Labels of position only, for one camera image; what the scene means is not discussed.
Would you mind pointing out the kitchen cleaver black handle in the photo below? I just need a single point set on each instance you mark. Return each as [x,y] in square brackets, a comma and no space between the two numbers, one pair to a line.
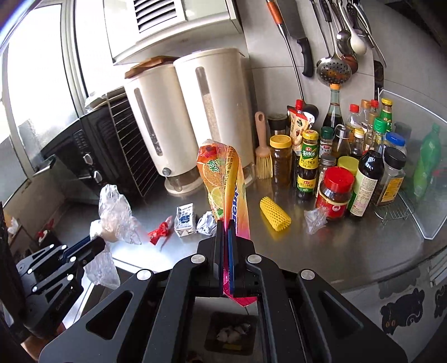
[292,20]

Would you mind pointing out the red spout sauce pouch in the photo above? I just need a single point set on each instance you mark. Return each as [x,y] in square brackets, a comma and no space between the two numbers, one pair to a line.
[300,121]

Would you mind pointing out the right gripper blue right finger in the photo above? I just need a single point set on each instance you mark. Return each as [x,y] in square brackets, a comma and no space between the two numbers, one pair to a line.
[233,255]

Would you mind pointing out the yellow foam fruit net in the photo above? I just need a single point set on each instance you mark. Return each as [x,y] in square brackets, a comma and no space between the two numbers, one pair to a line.
[275,215]

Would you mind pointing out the chili sauce jar red lid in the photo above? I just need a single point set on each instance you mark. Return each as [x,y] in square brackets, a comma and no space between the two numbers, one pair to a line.
[335,192]

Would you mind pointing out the right cream grain dispenser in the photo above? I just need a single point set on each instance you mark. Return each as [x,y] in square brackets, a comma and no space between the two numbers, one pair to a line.
[216,95]

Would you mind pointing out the green soda bottle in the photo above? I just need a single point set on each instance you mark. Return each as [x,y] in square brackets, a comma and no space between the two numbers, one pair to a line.
[430,155]

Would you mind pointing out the cream grain dispenser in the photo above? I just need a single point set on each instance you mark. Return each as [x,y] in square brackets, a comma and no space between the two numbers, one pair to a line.
[216,95]
[157,102]

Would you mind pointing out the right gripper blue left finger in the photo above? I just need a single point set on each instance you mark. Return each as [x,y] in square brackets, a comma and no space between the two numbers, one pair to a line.
[218,257]

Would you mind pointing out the black trash bin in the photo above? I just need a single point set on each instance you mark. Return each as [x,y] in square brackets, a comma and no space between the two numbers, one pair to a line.
[230,333]

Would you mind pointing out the dark vinegar bottle white label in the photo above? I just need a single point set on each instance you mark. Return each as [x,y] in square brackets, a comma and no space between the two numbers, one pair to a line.
[370,171]

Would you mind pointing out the clear plastic bag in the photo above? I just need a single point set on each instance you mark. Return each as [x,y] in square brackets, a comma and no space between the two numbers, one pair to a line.
[116,223]

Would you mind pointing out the soy sauce bottle green label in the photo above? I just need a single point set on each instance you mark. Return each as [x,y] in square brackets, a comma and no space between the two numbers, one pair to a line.
[308,165]

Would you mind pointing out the spice jar black lid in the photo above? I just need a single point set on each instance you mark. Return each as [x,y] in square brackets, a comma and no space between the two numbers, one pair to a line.
[393,176]

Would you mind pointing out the metal skimmer ladle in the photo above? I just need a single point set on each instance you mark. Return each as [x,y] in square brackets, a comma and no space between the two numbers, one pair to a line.
[330,69]

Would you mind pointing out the honey jar yellow lid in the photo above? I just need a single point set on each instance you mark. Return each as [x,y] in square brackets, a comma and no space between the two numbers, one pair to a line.
[281,155]

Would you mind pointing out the left cream grain dispenser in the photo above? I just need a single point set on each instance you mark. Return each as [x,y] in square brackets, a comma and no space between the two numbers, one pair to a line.
[157,102]

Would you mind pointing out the small clear plastic wrapper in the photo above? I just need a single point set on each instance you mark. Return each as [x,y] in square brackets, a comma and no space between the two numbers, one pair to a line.
[315,219]

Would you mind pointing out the person's left hand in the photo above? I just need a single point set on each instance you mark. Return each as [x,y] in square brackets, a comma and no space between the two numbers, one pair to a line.
[34,345]

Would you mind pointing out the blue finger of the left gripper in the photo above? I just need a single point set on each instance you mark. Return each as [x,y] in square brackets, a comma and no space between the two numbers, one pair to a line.
[80,250]
[98,245]

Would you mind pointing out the red snack wrapper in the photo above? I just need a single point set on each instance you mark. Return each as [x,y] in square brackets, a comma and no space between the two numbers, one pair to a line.
[163,230]

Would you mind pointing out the wooden pastry brush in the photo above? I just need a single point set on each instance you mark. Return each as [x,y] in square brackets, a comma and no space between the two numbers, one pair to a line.
[263,161]

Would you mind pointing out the black toaster oven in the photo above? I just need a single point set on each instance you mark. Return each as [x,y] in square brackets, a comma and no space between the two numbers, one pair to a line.
[105,146]

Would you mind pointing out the white blue milk carton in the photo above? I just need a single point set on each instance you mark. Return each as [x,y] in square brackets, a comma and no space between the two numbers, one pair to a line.
[185,220]

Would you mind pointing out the orange pink snack bag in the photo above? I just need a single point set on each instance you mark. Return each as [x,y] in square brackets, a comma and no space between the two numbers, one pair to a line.
[221,171]

